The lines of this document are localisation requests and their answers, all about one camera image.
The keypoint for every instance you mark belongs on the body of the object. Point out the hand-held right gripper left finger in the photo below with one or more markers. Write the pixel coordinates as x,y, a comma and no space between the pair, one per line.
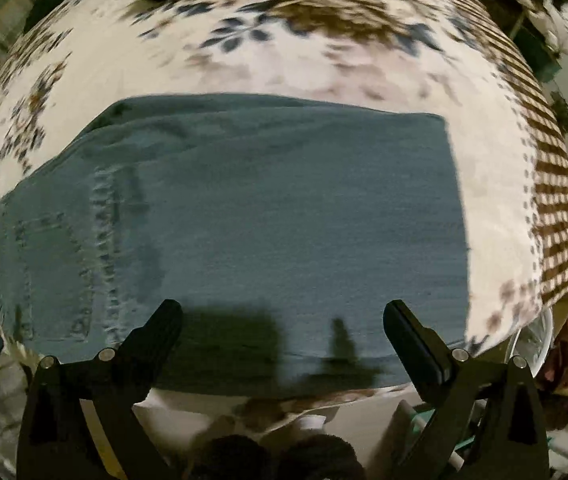
166,321

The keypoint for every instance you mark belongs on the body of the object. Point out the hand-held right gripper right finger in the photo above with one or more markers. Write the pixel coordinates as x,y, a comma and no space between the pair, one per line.
401,323

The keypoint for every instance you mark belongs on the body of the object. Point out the blue denim pants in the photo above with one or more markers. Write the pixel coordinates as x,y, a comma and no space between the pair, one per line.
264,240

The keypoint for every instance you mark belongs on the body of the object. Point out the white plastic bucket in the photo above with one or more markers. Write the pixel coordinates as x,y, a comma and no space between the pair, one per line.
533,341

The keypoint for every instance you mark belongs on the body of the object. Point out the dark fuzzy slipper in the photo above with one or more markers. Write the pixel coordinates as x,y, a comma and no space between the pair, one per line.
234,459
321,457

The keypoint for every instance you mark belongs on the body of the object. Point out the floral printed bedsheet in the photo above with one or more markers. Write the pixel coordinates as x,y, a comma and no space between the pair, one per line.
314,55

